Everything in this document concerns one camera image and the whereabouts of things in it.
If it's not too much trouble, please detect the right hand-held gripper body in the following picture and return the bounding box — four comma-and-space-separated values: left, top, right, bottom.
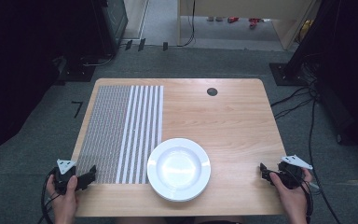
276, 154, 313, 190

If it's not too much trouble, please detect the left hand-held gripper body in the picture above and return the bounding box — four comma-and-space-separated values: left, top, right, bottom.
54, 159, 79, 195

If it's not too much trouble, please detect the person's left hand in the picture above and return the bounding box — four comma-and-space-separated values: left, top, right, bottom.
46, 174, 79, 217

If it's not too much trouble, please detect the person's right hand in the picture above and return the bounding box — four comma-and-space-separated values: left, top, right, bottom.
268, 167, 313, 217

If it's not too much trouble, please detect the grey striped placemat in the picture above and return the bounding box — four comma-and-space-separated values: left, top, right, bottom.
75, 85, 165, 185

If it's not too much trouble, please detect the white round plate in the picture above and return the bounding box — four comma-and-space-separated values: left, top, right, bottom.
146, 137, 212, 203

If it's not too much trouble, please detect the black stand base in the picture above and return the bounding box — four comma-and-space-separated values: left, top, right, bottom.
268, 62, 310, 87
57, 60, 98, 84

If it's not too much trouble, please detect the yellow object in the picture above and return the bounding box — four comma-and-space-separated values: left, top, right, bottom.
298, 20, 314, 43

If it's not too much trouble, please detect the dark monitor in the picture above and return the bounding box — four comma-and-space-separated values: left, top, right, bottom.
92, 0, 129, 57

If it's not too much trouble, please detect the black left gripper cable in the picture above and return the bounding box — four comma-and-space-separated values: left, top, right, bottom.
40, 167, 60, 224

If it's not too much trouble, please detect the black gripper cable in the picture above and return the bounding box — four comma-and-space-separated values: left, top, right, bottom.
297, 173, 315, 224
40, 167, 60, 224

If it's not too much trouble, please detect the long black floor cable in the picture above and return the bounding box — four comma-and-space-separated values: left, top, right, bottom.
307, 92, 343, 224

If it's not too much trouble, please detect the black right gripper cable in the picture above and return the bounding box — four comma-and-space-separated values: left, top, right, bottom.
297, 173, 315, 224

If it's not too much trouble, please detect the black hanging cable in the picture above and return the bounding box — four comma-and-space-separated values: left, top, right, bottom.
178, 0, 197, 49

